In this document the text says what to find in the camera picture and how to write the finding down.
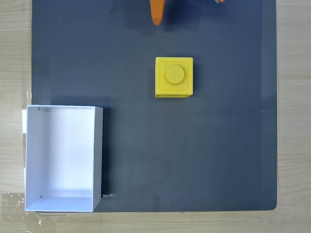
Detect clear tape strip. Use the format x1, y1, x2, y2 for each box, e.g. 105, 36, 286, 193
22, 91, 33, 134
1, 191, 26, 207

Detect white open cardboard box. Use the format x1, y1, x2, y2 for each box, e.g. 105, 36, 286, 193
24, 104, 104, 213

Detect yellow block with embossed shapes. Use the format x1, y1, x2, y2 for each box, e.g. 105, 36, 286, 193
155, 56, 194, 99

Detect dark grey table mat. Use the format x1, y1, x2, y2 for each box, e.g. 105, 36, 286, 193
31, 0, 278, 214

